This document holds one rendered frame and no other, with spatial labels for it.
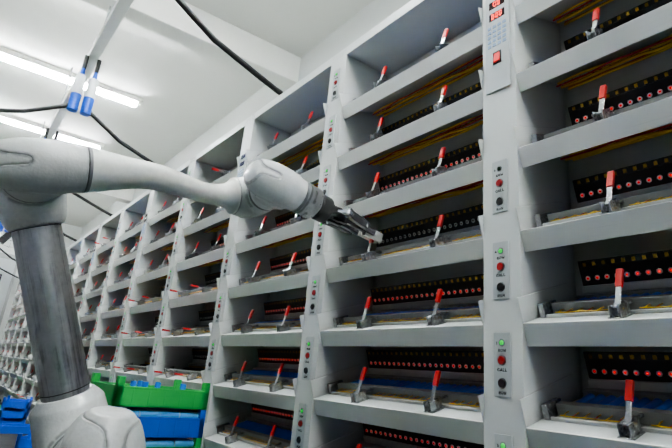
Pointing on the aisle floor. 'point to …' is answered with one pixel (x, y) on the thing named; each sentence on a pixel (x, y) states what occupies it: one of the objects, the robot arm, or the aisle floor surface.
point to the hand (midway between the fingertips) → (370, 234)
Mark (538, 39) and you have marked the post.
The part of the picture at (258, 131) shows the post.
